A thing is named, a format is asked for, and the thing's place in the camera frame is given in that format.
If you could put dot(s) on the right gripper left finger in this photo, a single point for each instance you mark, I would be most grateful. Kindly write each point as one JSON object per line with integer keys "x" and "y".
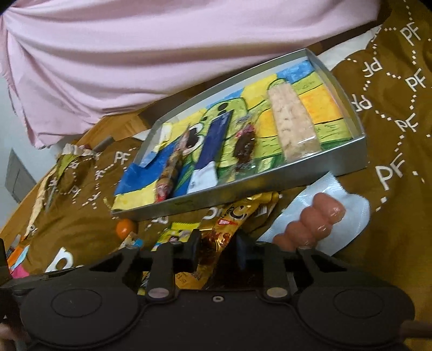
{"x": 168, "y": 260}

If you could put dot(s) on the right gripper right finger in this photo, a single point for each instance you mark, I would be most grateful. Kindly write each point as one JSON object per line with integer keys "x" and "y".
{"x": 260, "y": 267}

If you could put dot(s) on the yellow green cracker packet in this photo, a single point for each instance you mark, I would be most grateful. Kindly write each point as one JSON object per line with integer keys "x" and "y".
{"x": 179, "y": 231}

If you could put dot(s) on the light blue candy wrapper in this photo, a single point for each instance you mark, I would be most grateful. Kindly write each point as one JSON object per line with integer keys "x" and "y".
{"x": 131, "y": 241}

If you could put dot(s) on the gold orange snack packet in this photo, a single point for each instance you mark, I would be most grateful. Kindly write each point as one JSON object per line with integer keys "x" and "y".
{"x": 216, "y": 237}

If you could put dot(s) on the small orange mandarin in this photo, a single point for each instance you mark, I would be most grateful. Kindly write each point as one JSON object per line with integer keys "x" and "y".
{"x": 124, "y": 227}

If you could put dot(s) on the red cookie snack packet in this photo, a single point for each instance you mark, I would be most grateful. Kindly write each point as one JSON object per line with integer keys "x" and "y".
{"x": 169, "y": 176}

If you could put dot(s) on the pink sausage white packet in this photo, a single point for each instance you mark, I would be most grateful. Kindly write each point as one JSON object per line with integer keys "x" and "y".
{"x": 324, "y": 215}

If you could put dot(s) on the dark blue snack packet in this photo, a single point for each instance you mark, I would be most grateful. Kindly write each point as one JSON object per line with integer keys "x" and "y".
{"x": 204, "y": 175}

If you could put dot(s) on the dark dried fruit packet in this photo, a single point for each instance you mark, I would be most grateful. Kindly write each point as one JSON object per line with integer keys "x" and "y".
{"x": 245, "y": 143}

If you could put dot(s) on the rice puff bar packet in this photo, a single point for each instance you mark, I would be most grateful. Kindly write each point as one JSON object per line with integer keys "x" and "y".
{"x": 294, "y": 125}

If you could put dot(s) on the colourful drawing paper liner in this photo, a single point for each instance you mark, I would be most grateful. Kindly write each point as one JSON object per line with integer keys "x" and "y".
{"x": 137, "y": 186}

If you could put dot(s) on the silver metal tray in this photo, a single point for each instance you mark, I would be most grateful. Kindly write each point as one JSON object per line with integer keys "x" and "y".
{"x": 340, "y": 160}

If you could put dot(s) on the pink bed sheet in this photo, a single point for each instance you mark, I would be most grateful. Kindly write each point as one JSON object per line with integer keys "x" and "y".
{"x": 67, "y": 64}

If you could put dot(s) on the brown patterned blanket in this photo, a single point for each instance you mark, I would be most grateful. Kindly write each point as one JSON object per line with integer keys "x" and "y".
{"x": 385, "y": 69}

